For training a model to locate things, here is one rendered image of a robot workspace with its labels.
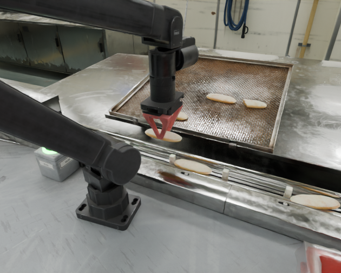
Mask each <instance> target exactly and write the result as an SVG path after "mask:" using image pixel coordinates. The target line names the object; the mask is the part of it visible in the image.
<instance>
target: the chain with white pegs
mask: <svg viewBox="0 0 341 273"><path fill-rule="evenodd" d="M141 155H144V154H141ZM144 156H147V155H144ZM147 157H150V156H147ZM150 158H153V159H157V160H161V159H158V158H154V157H150ZM161 161H164V160H161ZM164 162H167V163H170V164H174V162H175V155H174V154H171V155H170V156H169V162H168V161H164ZM228 174H229V170H227V169H224V170H223V172H222V177H219V176H217V175H213V174H209V175H211V176H215V177H218V178H222V179H225V180H229V179H228ZM229 181H232V182H235V183H238V184H242V185H246V186H249V187H253V188H255V189H259V190H263V191H266V192H269V193H273V192H271V191H268V190H264V189H261V188H257V187H254V186H250V185H247V184H243V183H239V182H237V181H234V180H229ZM292 191H293V188H292V187H289V186H287V187H286V189H285V193H284V195H282V194H278V193H273V194H277V195H279V196H283V197H286V198H291V194H292ZM331 211H334V212H338V213H341V212H340V211H336V210H331Z"/></svg>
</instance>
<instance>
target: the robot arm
mask: <svg viewBox="0 0 341 273"><path fill-rule="evenodd" d="M0 9H1V10H7V11H12V12H18V13H22V14H27V15H33V16H38V17H44V18H49V19H52V20H58V21H64V22H69V23H73V24H80V25H86V26H89V27H95V28H100V29H106V30H111V31H117V32H121V33H125V34H130V35H135V36H140V37H141V42H142V44H147V45H151V46H157V47H156V48H154V49H151V50H149V51H148V59H149V81H150V96H149V97H148V98H146V99H145V100H144V101H142V102H141V103H140V107H141V109H142V115H143V117H144V118H145V119H146V121H147V122H148V123H149V125H150V126H151V128H152V129H153V131H154V133H155V135H156V137H157V138H158V139H161V140H162V139H163V137H164V136H165V133H166V131H171V129H172V127H173V124H174V122H175V120H176V118H177V117H178V115H179V113H180V111H181V109H182V107H183V102H182V101H180V99H181V98H184V93H183V92H178V91H175V72H176V71H179V70H182V69H184V68H187V67H189V66H192V65H194V64H195V63H196V62H197V60H198V58H199V52H198V49H197V47H196V45H195V38H194V37H191V36H190V37H189V36H183V35H182V30H183V18H182V14H181V13H180V11H179V10H176V9H173V8H171V7H168V6H166V5H158V4H156V3H153V2H150V1H145V0H0ZM172 114H173V116H172ZM153 119H158V120H160V121H161V123H162V130H161V133H159V131H158V129H157V127H156V124H155V122H154V120H153ZM0 131H1V132H4V133H6V134H10V135H12V136H14V137H17V138H20V139H22V140H25V141H28V142H30V143H33V144H35V145H38V146H41V147H44V148H46V149H48V150H51V151H54V152H56V153H59V154H62V155H65V156H66V157H70V158H72V159H75V160H77V161H79V162H81V163H83V164H85V165H86V167H85V168H83V169H82V171H83V175H84V179H85V181H86V182H87V183H88V186H87V190H88V193H87V194H86V198H85V199H84V201H83V202H82V203H81V204H80V205H79V206H78V208H77V209H76V210H75V212H76V215H77V218H79V219H83V220H86V221H89V222H92V223H96V224H100V225H103V226H107V227H109V228H113V229H117V230H120V231H124V230H126V229H128V227H129V225H130V223H131V221H132V220H133V218H134V216H135V214H136V213H137V211H138V209H139V207H140V205H141V198H140V197H139V196H136V195H133V194H128V192H127V190H126V187H125V186H124V184H127V183H128V182H130V181H131V180H132V179H133V178H134V177H135V176H136V174H137V173H138V171H139V169H140V166H141V153H140V152H139V150H138V149H136V148H135V147H134V146H132V145H130V144H128V143H126V142H122V141H120V140H117V139H115V138H113V137H112V136H110V135H108V134H106V133H103V132H100V131H97V132H93V131H91V130H90V129H88V128H87V127H84V126H83V125H80V124H79V123H77V122H75V121H74V120H72V119H70V118H68V117H66V116H64V115H63V114H61V113H59V112H57V111H55V110H53V109H52V108H50V107H48V106H46V105H44V104H43V103H41V102H39V101H37V100H35V99H33V98H32V97H31V96H29V95H26V94H24V93H23V92H21V91H19V90H17V89H16V88H14V87H12V86H10V85H8V84H7V83H5V82H3V81H1V80H0Z"/></svg>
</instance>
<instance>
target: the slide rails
mask: <svg viewBox="0 0 341 273"><path fill-rule="evenodd" d="M130 145H132V146H134V147H135V148H136V149H137V150H139V151H140V152H144V153H148V154H151V155H155V156H157V157H161V158H165V159H168V160H169V156H170V155H171V154H169V153H165V152H161V151H158V150H155V149H151V148H148V147H144V146H140V145H136V144H132V143H130ZM141 157H143V158H146V159H150V160H154V161H157V162H160V163H163V164H166V165H170V166H174V167H177V166H175V165H174V164H170V163H168V162H164V161H161V160H157V159H153V158H150V157H147V156H144V155H141ZM178 159H186V160H190V159H187V158H183V157H180V156H177V155H176V156H175V160H178ZM190 161H195V160H190ZM195 162H198V161H195ZM198 163H201V164H203V165H206V166H208V167H209V168H210V169H211V170H212V172H213V173H217V174H220V175H222V172H223V170H224V168H219V167H216V166H212V165H209V164H205V163H202V162H198ZM202 175H203V174H202ZM203 176H207V177H210V178H214V179H217V180H221V181H224V182H227V183H230V184H234V185H238V186H241V187H244V188H247V189H251V190H254V191H258V192H261V193H265V194H268V195H271V196H274V197H278V198H281V199H285V200H288V201H291V200H290V198H286V197H283V196H279V195H277V194H273V193H269V192H266V191H263V190H259V189H256V188H253V187H249V186H246V185H242V184H238V183H235V182H232V181H229V180H225V179H222V178H218V177H215V176H212V175H209V174H208V175H203ZM228 177H231V178H234V179H238V180H242V181H245V182H248V183H251V184H255V185H259V186H262V187H266V188H268V189H272V190H276V191H279V192H283V193H285V189H286V186H284V185H280V184H277V183H273V182H270V181H267V180H263V179H259V178H255V177H251V176H248V175H245V174H241V173H238V172H234V171H230V170H229V174H228ZM300 194H307V195H317V194H313V193H309V192H306V191H302V190H298V189H296V188H293V191H292V194H291V195H293V196H296V195H300ZM337 201H338V200H337ZM338 202H339V203H340V207H339V208H338V209H341V201H338ZM322 211H325V212H329V213H332V214H335V215H339V216H341V213H338V212H334V211H331V210H322Z"/></svg>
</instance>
